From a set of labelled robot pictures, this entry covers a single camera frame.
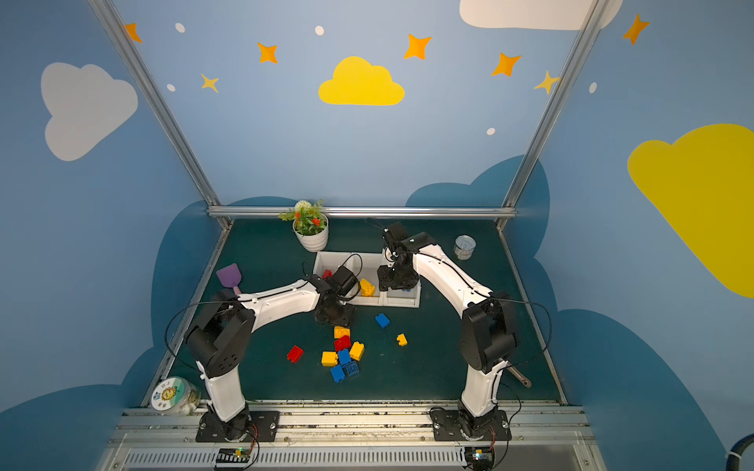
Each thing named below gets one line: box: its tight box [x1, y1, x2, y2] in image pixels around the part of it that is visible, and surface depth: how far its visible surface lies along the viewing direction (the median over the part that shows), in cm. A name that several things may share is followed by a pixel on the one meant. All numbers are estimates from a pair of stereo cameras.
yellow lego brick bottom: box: [321, 350, 338, 367], surface depth 86 cm
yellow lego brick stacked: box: [333, 325, 351, 340], surface depth 92 cm
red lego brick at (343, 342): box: [334, 334, 352, 353], surface depth 90 cm
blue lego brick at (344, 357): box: [337, 348, 352, 366], surface depth 86 cm
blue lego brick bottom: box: [329, 365, 346, 383], surface depth 84 cm
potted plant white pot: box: [292, 213, 329, 253], surface depth 106 cm
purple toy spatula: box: [215, 262, 242, 297], surface depth 106 cm
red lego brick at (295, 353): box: [286, 345, 305, 364], surface depth 87 cm
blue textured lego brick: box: [342, 360, 360, 376], surface depth 85 cm
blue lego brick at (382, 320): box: [375, 313, 390, 329], surface depth 95 cm
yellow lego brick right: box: [349, 341, 365, 363], surface depth 88 cm
